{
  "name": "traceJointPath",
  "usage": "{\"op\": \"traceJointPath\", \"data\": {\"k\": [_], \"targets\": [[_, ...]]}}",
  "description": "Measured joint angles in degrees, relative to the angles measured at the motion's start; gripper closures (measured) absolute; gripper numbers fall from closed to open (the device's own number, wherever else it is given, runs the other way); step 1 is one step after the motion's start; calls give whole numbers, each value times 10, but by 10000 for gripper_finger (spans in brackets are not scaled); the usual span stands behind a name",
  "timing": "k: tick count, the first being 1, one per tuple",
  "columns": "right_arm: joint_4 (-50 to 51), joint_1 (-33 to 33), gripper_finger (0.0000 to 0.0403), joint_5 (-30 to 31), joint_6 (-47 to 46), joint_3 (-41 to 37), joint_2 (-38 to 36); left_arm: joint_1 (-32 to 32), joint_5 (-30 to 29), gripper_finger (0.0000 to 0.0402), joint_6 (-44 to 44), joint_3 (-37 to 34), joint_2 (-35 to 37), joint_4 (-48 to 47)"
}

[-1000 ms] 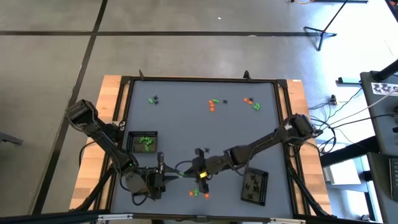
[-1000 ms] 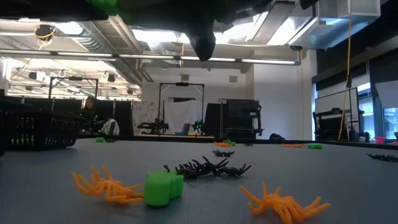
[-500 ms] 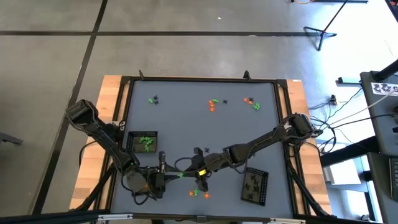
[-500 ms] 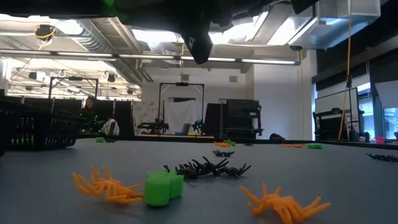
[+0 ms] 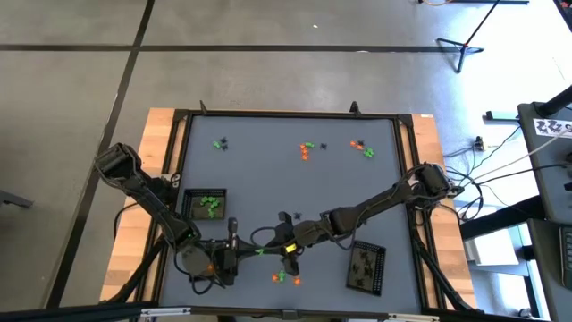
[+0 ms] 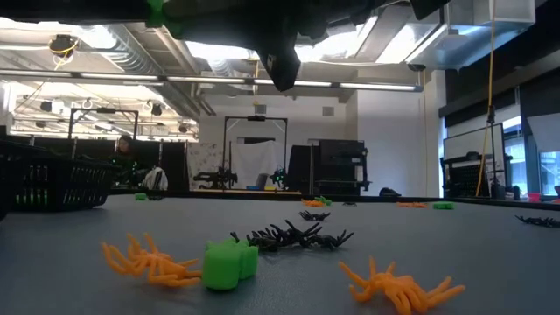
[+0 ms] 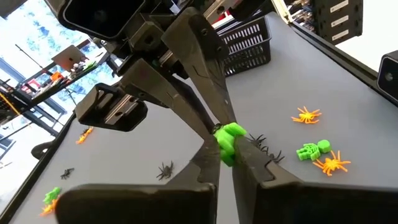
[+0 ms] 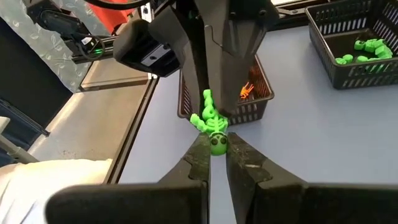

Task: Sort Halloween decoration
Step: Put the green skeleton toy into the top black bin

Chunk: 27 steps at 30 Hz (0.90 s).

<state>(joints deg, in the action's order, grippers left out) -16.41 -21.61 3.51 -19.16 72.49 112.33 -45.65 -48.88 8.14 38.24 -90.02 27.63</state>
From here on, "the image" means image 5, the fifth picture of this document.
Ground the grey cart with label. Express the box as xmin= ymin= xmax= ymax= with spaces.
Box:
xmin=517 ymin=101 xmax=572 ymax=225

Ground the black pole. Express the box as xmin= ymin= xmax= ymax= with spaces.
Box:
xmin=535 ymin=84 xmax=572 ymax=118

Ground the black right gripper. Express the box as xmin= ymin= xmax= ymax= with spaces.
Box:
xmin=263 ymin=211 xmax=334 ymax=275

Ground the black looped camera cable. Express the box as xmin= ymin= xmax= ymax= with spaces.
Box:
xmin=248 ymin=225 xmax=287 ymax=250

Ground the black keyboard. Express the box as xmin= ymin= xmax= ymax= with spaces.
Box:
xmin=558 ymin=225 xmax=572 ymax=290

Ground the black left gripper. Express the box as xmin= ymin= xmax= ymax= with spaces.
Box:
xmin=209 ymin=217 xmax=263 ymax=286

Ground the grey chair leg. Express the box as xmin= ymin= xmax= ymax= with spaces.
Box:
xmin=0 ymin=190 xmax=35 ymax=209

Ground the black tripod stand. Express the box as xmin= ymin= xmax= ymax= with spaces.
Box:
xmin=435 ymin=0 xmax=501 ymax=74

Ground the black plastic mesh basket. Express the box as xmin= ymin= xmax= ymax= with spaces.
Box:
xmin=346 ymin=240 xmax=387 ymax=297
xmin=181 ymin=187 xmax=228 ymax=221
xmin=189 ymin=243 xmax=224 ymax=285

